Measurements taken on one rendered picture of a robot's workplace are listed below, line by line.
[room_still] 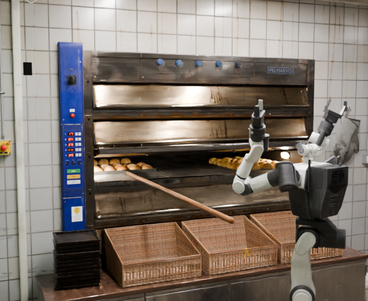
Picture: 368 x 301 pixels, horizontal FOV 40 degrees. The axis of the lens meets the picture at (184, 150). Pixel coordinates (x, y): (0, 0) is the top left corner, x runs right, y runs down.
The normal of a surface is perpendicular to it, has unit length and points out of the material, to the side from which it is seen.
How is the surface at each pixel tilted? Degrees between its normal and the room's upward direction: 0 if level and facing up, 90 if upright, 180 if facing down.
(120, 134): 70
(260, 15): 90
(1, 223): 90
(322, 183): 90
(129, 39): 90
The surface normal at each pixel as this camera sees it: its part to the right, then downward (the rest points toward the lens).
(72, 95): 0.39, 0.09
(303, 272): -0.28, 0.09
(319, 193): -0.78, 0.06
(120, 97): 0.36, -0.27
